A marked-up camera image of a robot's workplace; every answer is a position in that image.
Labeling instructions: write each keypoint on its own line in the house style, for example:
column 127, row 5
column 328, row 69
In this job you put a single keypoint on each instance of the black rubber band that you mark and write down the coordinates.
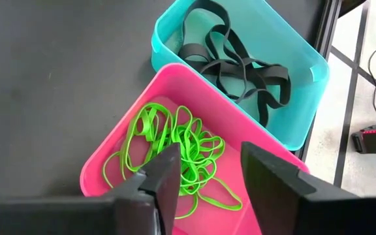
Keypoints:
column 273, row 73
column 225, row 19
column 191, row 49

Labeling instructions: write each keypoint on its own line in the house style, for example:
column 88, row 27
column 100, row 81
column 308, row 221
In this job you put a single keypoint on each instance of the black aluminium table frame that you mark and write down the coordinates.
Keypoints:
column 326, row 26

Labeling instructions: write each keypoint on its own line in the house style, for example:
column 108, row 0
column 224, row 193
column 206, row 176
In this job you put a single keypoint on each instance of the pink plastic basket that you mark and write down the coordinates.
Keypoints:
column 175, row 85

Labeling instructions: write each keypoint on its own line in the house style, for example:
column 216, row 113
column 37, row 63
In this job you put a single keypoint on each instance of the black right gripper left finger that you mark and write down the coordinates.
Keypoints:
column 162, row 182

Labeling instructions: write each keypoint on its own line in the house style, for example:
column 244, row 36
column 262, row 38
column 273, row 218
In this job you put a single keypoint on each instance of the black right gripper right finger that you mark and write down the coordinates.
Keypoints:
column 273, row 196

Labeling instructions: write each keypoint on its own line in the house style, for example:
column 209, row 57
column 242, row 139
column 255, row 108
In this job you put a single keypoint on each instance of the green rubber band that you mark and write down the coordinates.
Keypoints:
column 149, row 105
column 191, row 169
column 237, row 205
column 222, row 143
column 104, row 169
column 184, row 107

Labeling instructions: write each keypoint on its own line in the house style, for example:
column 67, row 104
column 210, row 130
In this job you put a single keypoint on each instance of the teal plastic basket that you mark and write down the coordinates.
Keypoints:
column 299, row 98

